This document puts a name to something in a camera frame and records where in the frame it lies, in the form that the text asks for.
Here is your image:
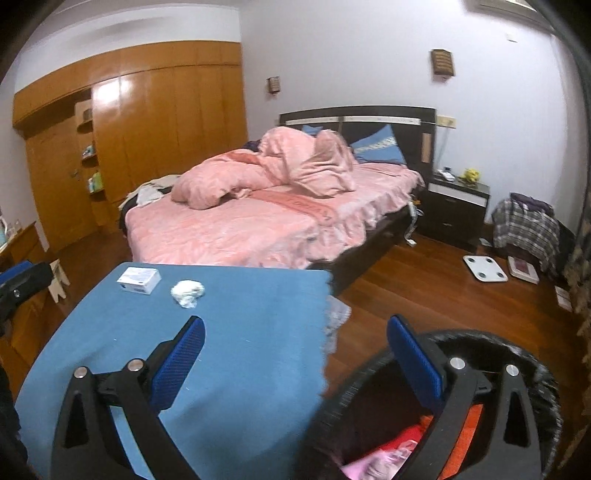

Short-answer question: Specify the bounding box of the wall air conditioner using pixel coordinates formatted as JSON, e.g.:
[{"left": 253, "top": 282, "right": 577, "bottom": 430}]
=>
[{"left": 477, "top": 0, "right": 556, "bottom": 34}]

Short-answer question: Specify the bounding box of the dark nightstand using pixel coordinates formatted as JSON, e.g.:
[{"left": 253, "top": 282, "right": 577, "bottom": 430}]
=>
[{"left": 415, "top": 178, "right": 491, "bottom": 251}]

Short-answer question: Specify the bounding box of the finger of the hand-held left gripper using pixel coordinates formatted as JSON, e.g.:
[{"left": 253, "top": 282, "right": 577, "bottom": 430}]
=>
[{"left": 0, "top": 261, "right": 54, "bottom": 308}]

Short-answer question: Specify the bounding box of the dark wooden headboard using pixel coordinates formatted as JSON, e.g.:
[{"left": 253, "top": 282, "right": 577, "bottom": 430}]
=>
[{"left": 279, "top": 107, "right": 437, "bottom": 179}]

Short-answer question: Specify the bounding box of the bed with pink sheet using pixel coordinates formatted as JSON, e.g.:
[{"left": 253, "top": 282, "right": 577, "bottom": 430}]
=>
[{"left": 121, "top": 107, "right": 437, "bottom": 297}]

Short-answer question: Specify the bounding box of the white charger cable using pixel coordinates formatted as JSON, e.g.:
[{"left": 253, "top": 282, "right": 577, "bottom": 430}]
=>
[{"left": 405, "top": 202, "right": 424, "bottom": 246}]

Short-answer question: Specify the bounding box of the wooden side cabinet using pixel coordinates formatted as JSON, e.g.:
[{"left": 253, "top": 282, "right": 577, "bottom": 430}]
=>
[{"left": 0, "top": 222, "right": 52, "bottom": 370}]

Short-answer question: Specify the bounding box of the white and blue box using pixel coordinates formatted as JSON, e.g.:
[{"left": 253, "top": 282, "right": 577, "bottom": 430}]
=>
[{"left": 116, "top": 266, "right": 162, "bottom": 295}]

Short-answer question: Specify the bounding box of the pink duvet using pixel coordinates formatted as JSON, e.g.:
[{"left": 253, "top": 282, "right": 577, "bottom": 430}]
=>
[{"left": 170, "top": 127, "right": 358, "bottom": 211}]

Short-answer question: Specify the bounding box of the white framed scale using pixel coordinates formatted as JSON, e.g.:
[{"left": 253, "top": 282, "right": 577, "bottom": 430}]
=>
[{"left": 507, "top": 256, "right": 540, "bottom": 285}]

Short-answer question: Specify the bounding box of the floral curtain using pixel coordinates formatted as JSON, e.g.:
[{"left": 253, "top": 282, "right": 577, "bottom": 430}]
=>
[{"left": 565, "top": 230, "right": 591, "bottom": 320}]

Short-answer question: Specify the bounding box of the red cloth rag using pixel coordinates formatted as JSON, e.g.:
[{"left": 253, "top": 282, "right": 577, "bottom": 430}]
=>
[{"left": 365, "top": 424, "right": 435, "bottom": 463}]

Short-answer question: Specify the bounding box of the wooden wardrobe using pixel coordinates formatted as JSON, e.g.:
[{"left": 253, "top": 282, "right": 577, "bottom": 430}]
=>
[{"left": 12, "top": 41, "right": 250, "bottom": 253}]

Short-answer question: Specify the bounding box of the white crumpled tissue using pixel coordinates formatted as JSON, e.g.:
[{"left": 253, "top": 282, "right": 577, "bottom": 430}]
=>
[{"left": 170, "top": 279, "right": 206, "bottom": 309}]

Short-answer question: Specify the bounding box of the pink plastic bag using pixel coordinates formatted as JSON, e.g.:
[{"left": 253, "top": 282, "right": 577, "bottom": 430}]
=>
[{"left": 341, "top": 450, "right": 417, "bottom": 480}]

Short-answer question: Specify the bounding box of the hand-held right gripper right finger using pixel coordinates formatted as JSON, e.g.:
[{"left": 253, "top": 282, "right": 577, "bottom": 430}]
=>
[{"left": 381, "top": 315, "right": 544, "bottom": 480}]

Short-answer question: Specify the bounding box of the white bathroom scale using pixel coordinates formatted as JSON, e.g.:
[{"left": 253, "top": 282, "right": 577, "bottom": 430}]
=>
[{"left": 462, "top": 253, "right": 509, "bottom": 282}]

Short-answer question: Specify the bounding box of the large wall lamp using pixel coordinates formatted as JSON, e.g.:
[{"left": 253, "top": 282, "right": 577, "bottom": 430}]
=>
[{"left": 430, "top": 48, "right": 456, "bottom": 77}]

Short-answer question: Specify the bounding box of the black bag lined bin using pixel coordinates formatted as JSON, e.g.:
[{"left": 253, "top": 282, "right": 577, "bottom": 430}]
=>
[{"left": 307, "top": 329, "right": 565, "bottom": 480}]

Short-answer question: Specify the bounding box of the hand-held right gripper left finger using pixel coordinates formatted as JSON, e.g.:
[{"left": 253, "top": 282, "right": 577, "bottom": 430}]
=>
[{"left": 51, "top": 315, "right": 206, "bottom": 480}]

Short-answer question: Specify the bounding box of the plaid clothing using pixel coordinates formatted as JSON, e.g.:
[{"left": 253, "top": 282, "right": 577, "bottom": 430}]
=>
[{"left": 491, "top": 192, "right": 562, "bottom": 274}]

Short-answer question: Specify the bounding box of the pile of clothes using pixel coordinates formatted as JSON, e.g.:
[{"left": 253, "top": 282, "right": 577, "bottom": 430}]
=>
[{"left": 117, "top": 174, "right": 186, "bottom": 219}]

